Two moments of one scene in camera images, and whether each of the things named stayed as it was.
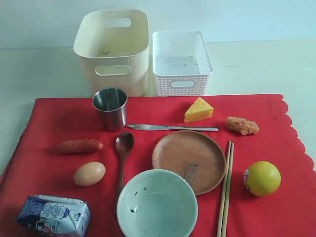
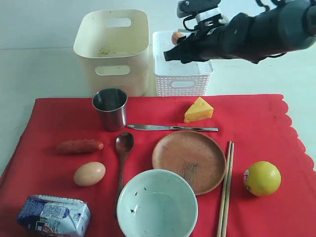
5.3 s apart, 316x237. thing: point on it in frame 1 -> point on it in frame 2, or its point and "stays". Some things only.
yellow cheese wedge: x=201 y=109 stays
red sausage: x=80 y=146 stays
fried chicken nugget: x=243 y=126 -> x=176 y=35
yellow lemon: x=261 y=178 stays
